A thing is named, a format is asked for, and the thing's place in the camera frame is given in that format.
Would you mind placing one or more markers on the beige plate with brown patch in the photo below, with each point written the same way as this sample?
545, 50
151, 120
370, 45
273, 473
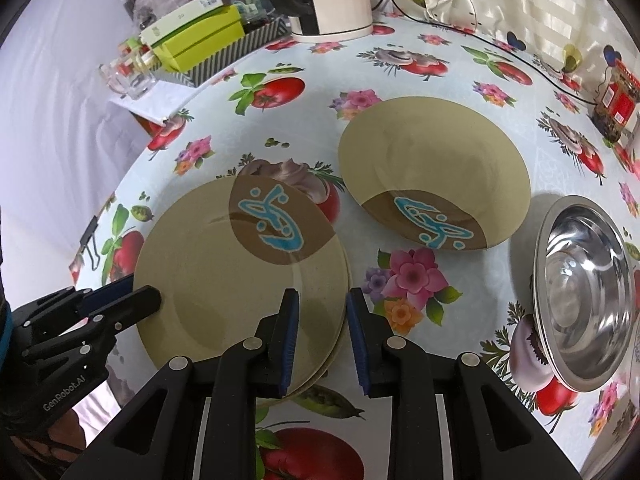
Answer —
325, 372
430, 150

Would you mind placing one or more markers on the stainless steel bowl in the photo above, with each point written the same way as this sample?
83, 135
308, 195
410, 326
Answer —
585, 280

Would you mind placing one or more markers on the red label sauce jar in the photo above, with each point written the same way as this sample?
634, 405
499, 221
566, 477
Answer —
617, 105

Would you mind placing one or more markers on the clear glass jar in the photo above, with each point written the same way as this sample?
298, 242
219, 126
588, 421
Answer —
130, 82

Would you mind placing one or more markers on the white side shelf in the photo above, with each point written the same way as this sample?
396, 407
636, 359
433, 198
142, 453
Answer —
150, 102

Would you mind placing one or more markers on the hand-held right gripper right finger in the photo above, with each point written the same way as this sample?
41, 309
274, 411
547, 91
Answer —
357, 340

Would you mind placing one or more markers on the cream curtain with heart print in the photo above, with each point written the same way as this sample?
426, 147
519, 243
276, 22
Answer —
525, 0

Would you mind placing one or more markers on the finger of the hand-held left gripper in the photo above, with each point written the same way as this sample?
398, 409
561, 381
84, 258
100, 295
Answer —
135, 306
107, 292

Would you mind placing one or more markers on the white kettle base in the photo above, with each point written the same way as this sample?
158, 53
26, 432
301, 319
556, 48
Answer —
330, 38

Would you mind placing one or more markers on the black binder clip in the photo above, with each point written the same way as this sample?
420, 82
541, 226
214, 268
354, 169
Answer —
90, 232

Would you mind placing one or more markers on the person's left hand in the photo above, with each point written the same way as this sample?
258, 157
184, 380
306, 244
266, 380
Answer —
55, 435

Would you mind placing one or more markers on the black white striped tray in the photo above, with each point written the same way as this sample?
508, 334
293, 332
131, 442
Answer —
235, 57

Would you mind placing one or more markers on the floral vegetable print tablecloth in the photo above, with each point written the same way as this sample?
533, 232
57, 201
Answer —
480, 280

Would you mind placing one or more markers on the group of small bottles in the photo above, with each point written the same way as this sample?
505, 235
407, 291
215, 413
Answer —
137, 55

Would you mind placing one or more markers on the dark glass bottle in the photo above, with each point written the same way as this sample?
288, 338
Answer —
130, 5

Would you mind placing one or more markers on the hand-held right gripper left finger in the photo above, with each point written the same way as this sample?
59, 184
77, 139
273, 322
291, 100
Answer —
292, 340

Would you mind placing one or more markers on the white slim box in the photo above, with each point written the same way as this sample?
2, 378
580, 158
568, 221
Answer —
185, 12

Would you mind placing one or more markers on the stack of tan plates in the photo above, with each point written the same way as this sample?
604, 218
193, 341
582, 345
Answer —
210, 270

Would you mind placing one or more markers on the green box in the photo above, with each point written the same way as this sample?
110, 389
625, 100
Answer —
200, 40

